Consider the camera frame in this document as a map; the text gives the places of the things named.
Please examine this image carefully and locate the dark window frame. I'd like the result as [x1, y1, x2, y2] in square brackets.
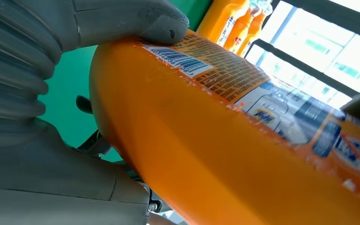
[245, 0, 360, 97]

